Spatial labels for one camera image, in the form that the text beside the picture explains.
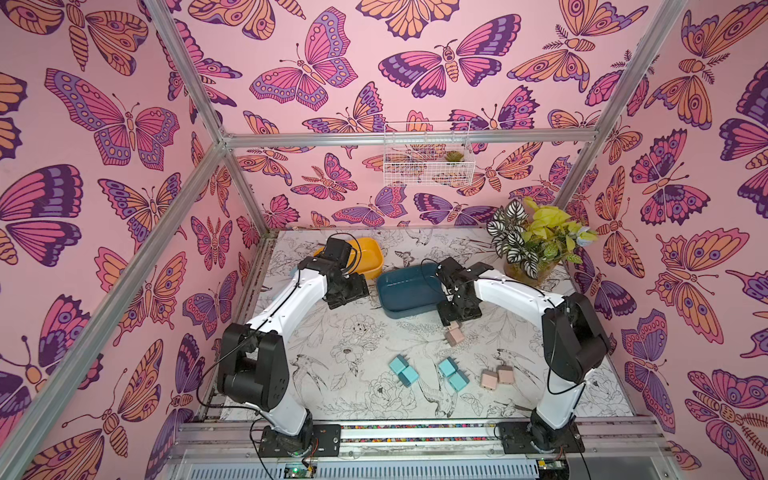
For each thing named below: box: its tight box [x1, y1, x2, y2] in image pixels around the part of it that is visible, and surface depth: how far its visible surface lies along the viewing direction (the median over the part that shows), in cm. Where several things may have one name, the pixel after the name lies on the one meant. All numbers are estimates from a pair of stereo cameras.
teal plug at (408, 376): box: [398, 366, 419, 387], surface depth 84 cm
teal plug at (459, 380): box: [448, 370, 470, 392], surface depth 83 cm
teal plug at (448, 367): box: [438, 356, 459, 378], surface depth 85 cm
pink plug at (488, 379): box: [480, 369, 498, 391], surface depth 83 cm
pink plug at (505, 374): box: [497, 364, 514, 385], surface depth 84 cm
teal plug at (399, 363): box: [388, 354, 410, 375], surface depth 87 cm
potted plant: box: [487, 197, 599, 287], surface depth 90 cm
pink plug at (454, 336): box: [445, 328, 465, 347], surface depth 91 cm
